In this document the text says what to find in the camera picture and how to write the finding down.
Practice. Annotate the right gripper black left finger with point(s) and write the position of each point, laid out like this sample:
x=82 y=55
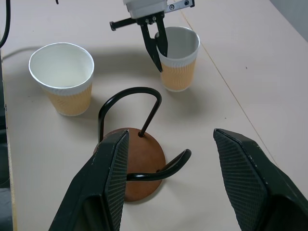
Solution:
x=96 y=187

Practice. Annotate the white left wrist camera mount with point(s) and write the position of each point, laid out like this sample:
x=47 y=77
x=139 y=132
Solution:
x=144 y=7

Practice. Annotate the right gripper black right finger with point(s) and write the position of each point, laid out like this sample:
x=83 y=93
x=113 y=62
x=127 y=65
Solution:
x=260 y=192

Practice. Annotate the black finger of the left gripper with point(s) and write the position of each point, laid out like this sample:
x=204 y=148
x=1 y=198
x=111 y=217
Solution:
x=163 y=41
x=151 y=48

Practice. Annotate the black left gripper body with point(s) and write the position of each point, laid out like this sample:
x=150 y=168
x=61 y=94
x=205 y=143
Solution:
x=149 y=20

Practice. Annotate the orange ribbed paper cup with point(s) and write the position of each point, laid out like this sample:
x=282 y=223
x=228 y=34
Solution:
x=69 y=103
x=179 y=77

